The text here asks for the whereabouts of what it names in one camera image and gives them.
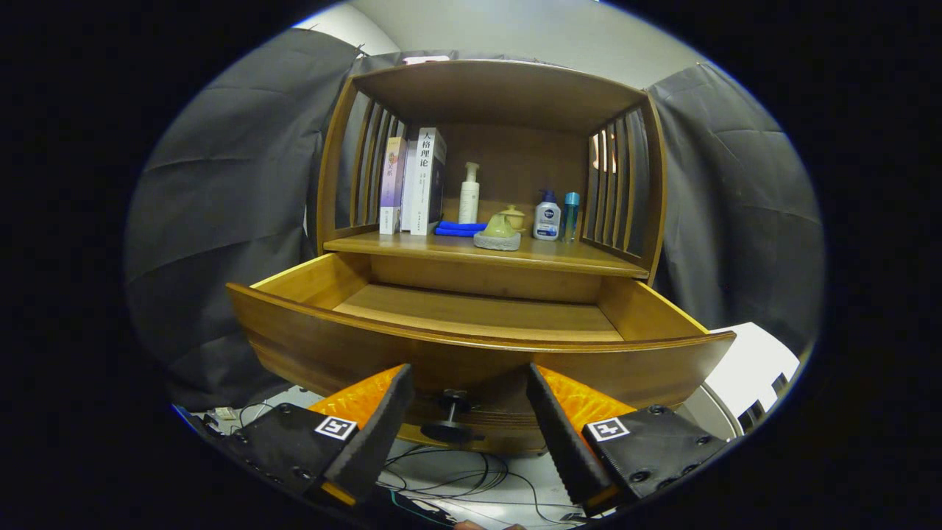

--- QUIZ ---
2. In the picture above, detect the brown wooden drawer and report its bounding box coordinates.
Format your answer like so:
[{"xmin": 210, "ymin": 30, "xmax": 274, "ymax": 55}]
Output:
[{"xmin": 226, "ymin": 252, "xmax": 737, "ymax": 457}]

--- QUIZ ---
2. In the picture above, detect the black cable bundle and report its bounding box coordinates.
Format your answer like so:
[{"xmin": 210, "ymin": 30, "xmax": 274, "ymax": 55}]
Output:
[{"xmin": 375, "ymin": 442, "xmax": 589, "ymax": 527}]

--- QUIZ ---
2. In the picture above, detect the white pump bottle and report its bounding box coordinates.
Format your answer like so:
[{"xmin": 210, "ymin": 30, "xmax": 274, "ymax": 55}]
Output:
[{"xmin": 458, "ymin": 162, "xmax": 481, "ymax": 225}]

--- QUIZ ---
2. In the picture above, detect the white board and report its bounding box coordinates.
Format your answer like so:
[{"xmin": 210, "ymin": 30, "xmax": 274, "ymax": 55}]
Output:
[{"xmin": 706, "ymin": 322, "xmax": 801, "ymax": 420}]

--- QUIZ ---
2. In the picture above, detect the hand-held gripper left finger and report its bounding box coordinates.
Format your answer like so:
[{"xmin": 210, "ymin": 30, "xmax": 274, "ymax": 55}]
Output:
[{"xmin": 221, "ymin": 363, "xmax": 415, "ymax": 509}]

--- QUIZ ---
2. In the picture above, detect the black backdrop cloth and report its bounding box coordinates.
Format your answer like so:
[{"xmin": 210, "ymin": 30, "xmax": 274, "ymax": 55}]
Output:
[{"xmin": 124, "ymin": 28, "xmax": 825, "ymax": 413}]

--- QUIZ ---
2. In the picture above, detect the brown wooden cabinet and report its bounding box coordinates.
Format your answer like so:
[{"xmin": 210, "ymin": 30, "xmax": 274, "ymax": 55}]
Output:
[{"xmin": 315, "ymin": 59, "xmax": 668, "ymax": 288}]

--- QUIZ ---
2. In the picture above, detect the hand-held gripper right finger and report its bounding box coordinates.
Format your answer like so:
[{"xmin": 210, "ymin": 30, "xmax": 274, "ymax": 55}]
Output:
[{"xmin": 525, "ymin": 363, "xmax": 737, "ymax": 518}]

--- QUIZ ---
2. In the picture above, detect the wooden countertop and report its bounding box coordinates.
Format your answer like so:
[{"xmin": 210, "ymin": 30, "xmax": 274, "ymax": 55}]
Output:
[{"xmin": 322, "ymin": 221, "xmax": 652, "ymax": 279}]

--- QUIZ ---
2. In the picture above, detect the white blue-capped lotion bottle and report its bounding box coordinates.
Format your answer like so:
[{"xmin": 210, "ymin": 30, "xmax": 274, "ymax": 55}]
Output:
[{"xmin": 532, "ymin": 189, "xmax": 562, "ymax": 241}]

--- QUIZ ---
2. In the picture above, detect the thin pale book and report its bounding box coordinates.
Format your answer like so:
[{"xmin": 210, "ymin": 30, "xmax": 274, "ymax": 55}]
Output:
[{"xmin": 400, "ymin": 140, "xmax": 420, "ymax": 232}]

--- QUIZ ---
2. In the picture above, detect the thick white book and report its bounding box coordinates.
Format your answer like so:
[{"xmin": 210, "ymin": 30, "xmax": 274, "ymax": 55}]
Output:
[{"xmin": 410, "ymin": 127, "xmax": 447, "ymax": 236}]

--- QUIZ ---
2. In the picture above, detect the pink book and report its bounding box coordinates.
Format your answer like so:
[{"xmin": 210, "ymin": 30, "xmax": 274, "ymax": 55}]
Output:
[{"xmin": 379, "ymin": 136, "xmax": 408, "ymax": 236}]

